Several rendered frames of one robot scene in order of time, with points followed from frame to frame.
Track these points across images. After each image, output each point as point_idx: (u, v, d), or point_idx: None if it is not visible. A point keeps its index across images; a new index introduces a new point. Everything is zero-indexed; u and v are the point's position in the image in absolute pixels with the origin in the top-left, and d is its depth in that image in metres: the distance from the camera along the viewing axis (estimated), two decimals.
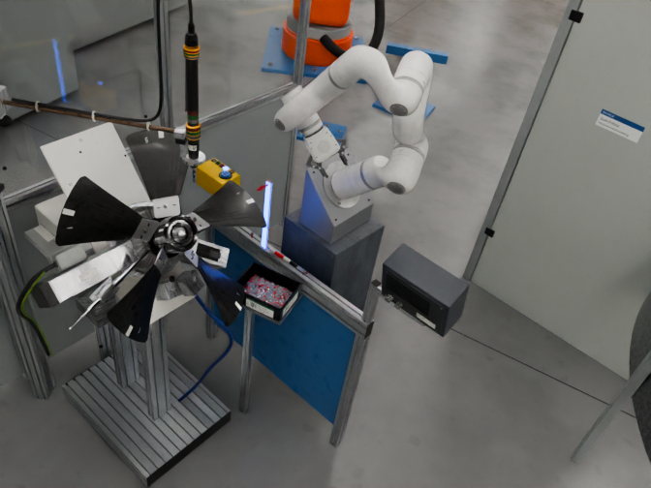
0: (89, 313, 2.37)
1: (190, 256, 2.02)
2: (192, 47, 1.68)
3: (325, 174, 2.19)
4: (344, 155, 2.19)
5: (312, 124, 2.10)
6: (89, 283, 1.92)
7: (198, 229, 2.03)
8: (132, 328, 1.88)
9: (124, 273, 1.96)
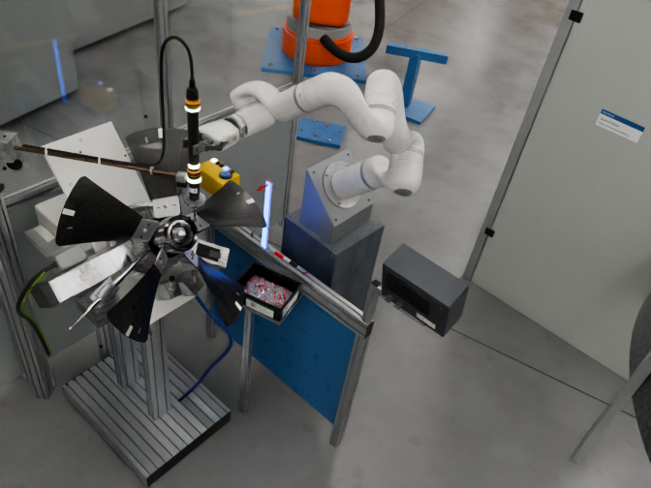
0: (89, 313, 2.37)
1: (190, 256, 2.02)
2: (193, 100, 1.78)
3: (197, 153, 1.86)
4: None
5: None
6: (89, 283, 1.92)
7: (198, 229, 2.03)
8: (132, 328, 1.88)
9: (124, 273, 1.96)
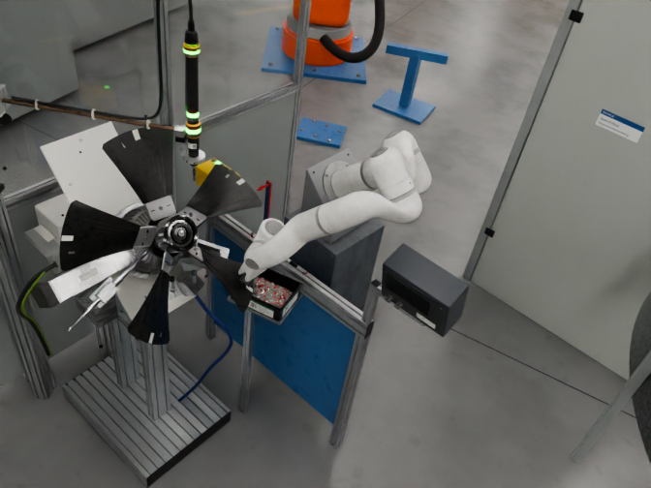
0: (89, 313, 2.37)
1: (166, 259, 1.97)
2: (192, 45, 1.67)
3: None
4: None
5: None
6: (89, 283, 1.92)
7: (191, 252, 2.01)
8: (71, 240, 1.78)
9: (123, 274, 1.96)
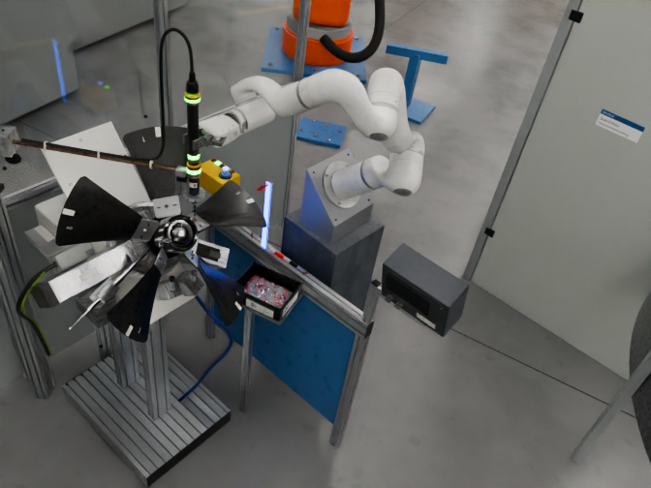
0: (89, 313, 2.37)
1: (161, 257, 1.96)
2: (193, 94, 1.77)
3: (197, 148, 1.85)
4: None
5: None
6: (89, 283, 1.92)
7: (187, 255, 2.00)
8: (72, 215, 1.79)
9: (124, 273, 1.96)
